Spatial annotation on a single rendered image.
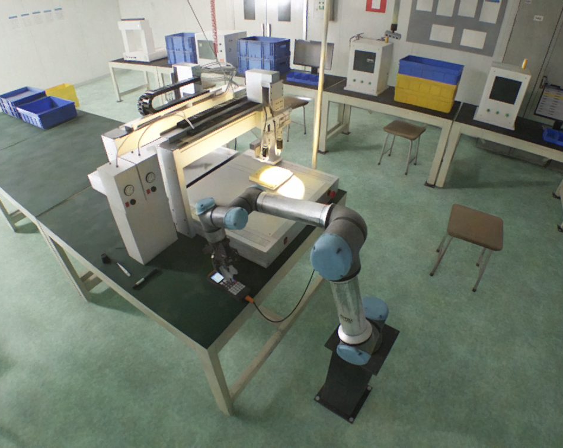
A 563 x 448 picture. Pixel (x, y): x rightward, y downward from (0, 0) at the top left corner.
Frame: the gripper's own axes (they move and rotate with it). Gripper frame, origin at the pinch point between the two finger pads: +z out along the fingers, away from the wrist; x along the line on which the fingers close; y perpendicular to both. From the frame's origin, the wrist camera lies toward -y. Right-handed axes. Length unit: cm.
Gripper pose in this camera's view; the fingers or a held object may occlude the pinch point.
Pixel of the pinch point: (229, 279)
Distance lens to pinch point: 135.1
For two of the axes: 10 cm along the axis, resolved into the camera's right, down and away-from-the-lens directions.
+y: 7.6, 1.8, -6.3
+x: 6.2, -4.9, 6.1
